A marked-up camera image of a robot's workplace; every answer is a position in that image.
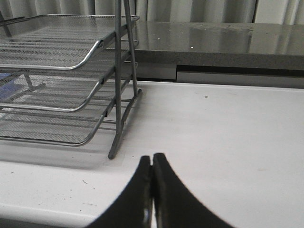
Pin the grey stone counter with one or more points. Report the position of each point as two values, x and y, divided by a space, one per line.
244 54

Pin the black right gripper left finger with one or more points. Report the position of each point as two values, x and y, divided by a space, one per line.
133 207

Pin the silver mesh tray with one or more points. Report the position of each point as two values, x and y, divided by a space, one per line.
52 127
57 90
57 42

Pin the silver wire rack frame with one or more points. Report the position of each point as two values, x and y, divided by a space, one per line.
120 117

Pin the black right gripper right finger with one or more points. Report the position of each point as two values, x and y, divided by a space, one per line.
175 205

